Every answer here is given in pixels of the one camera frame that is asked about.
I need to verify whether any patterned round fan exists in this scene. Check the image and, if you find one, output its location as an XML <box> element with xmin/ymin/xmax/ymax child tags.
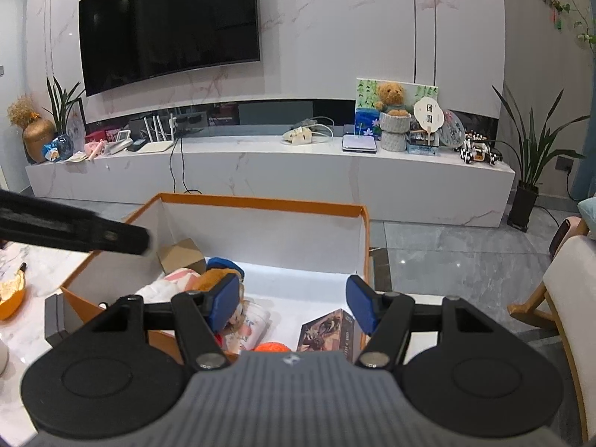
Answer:
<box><xmin>440</xmin><ymin>109</ymin><xmax>466</xmax><ymax>147</ymax></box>

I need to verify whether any tall potted plant black pot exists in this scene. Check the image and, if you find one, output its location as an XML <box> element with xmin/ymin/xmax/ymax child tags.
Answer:
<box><xmin>492</xmin><ymin>85</ymin><xmax>590</xmax><ymax>232</ymax></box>

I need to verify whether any white hand cream tube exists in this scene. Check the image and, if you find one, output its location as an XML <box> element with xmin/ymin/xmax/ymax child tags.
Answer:
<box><xmin>228</xmin><ymin>302</ymin><xmax>272</xmax><ymax>354</ymax></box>

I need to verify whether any knitted grey basket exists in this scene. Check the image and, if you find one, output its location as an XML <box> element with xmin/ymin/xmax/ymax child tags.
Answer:
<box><xmin>379</xmin><ymin>111</ymin><xmax>411</xmax><ymax>152</ymax></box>

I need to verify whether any blue printed box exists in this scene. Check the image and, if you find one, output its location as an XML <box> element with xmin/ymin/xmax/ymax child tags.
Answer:
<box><xmin>407</xmin><ymin>130</ymin><xmax>441</xmax><ymax>156</ymax></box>

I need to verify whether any small brown teddy bear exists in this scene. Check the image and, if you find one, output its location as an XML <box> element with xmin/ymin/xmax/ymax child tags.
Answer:
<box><xmin>375</xmin><ymin>82</ymin><xmax>405</xmax><ymax>113</ymax></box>

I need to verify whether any green leafy plant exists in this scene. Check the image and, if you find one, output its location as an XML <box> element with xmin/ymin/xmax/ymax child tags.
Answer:
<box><xmin>45</xmin><ymin>77</ymin><xmax>87</xmax><ymax>136</ymax></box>

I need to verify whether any blue snack bag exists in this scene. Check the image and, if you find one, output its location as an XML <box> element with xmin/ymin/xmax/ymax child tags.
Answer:
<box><xmin>43</xmin><ymin>134</ymin><xmax>74</xmax><ymax>161</ymax></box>

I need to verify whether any dark illustrated card box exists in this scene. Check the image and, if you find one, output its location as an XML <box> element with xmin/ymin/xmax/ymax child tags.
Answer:
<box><xmin>297</xmin><ymin>308</ymin><xmax>368</xmax><ymax>355</ymax></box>

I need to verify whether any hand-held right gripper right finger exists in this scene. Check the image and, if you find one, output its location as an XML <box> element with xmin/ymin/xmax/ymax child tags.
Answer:
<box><xmin>345</xmin><ymin>274</ymin><xmax>494</xmax><ymax>370</ymax></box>

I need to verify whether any black picture frame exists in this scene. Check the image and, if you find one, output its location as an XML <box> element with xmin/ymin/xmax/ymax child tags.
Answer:
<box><xmin>65</xmin><ymin>98</ymin><xmax>87</xmax><ymax>154</ymax></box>

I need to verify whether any wooden armchair beige cushion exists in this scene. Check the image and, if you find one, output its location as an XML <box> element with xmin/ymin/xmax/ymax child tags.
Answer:
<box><xmin>507</xmin><ymin>235</ymin><xmax>596</xmax><ymax>443</ymax></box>

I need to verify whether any white plush with black ears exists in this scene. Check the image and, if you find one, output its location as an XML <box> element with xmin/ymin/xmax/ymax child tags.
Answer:
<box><xmin>135</xmin><ymin>267</ymin><xmax>206</xmax><ymax>303</ymax></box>

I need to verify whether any brown bear plush blue outfit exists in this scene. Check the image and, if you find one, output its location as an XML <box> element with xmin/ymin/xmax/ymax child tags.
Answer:
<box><xmin>193</xmin><ymin>257</ymin><xmax>246</xmax><ymax>333</ymax></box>

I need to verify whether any black curved television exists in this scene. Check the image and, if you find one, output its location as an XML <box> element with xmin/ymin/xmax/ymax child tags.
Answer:
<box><xmin>78</xmin><ymin>0</ymin><xmax>260</xmax><ymax>98</ymax></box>

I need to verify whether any gold vase with dried flowers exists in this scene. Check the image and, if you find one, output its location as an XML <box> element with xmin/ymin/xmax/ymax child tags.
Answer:
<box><xmin>7</xmin><ymin>95</ymin><xmax>57</xmax><ymax>164</ymax></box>

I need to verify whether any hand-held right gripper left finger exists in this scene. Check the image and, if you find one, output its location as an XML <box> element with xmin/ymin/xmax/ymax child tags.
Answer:
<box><xmin>88</xmin><ymin>272</ymin><xmax>241</xmax><ymax>372</ymax></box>

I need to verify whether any black power cable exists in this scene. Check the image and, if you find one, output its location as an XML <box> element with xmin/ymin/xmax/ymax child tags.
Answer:
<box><xmin>168</xmin><ymin>140</ymin><xmax>203</xmax><ymax>195</ymax></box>

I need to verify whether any brown cardboard box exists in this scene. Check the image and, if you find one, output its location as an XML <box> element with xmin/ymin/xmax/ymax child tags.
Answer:
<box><xmin>156</xmin><ymin>238</ymin><xmax>208</xmax><ymax>276</ymax></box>

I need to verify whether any green and blue painting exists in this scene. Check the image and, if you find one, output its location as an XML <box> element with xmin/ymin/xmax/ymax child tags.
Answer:
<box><xmin>355</xmin><ymin>78</ymin><xmax>441</xmax><ymax>138</ymax></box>

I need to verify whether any white power strip with cables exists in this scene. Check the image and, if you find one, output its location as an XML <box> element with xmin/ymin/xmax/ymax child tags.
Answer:
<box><xmin>282</xmin><ymin>118</ymin><xmax>333</xmax><ymax>145</ymax></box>

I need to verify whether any white marble tv cabinet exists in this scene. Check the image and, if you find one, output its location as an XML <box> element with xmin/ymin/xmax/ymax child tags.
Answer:
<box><xmin>25</xmin><ymin>135</ymin><xmax>517</xmax><ymax>229</ymax></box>

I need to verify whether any small white desk device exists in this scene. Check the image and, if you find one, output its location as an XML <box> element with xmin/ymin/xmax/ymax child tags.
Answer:
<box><xmin>105</xmin><ymin>133</ymin><xmax>133</xmax><ymax>155</ymax></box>

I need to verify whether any closed laptop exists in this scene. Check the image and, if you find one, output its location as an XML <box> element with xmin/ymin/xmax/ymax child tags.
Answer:
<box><xmin>342</xmin><ymin>134</ymin><xmax>378</xmax><ymax>153</ymax></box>

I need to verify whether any dark grey box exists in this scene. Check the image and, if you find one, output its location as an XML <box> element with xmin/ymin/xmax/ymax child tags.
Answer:
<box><xmin>44</xmin><ymin>294</ymin><xmax>70</xmax><ymax>348</ymax></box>

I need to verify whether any orange cardboard storage box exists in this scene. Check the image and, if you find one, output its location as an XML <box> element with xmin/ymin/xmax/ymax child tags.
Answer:
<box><xmin>60</xmin><ymin>192</ymin><xmax>373</xmax><ymax>368</ymax></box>

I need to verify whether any white router with antennas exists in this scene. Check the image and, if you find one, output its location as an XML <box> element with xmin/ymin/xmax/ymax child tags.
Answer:
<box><xmin>140</xmin><ymin>114</ymin><xmax>178</xmax><ymax>154</ymax></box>

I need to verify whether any light blue cushion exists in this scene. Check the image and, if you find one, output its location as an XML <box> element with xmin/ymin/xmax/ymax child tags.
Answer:
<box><xmin>577</xmin><ymin>198</ymin><xmax>596</xmax><ymax>240</ymax></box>

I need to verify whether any white round paper fan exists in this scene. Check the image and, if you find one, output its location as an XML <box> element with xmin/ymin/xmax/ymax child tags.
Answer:
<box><xmin>413</xmin><ymin>97</ymin><xmax>443</xmax><ymax>147</ymax></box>

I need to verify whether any black and white toy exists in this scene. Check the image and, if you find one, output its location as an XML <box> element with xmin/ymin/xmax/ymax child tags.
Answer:
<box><xmin>456</xmin><ymin>133</ymin><xmax>504</xmax><ymax>166</ymax></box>

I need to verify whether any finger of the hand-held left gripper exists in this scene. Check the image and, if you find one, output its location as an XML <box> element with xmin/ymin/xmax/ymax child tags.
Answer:
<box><xmin>0</xmin><ymin>188</ymin><xmax>150</xmax><ymax>256</ymax></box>

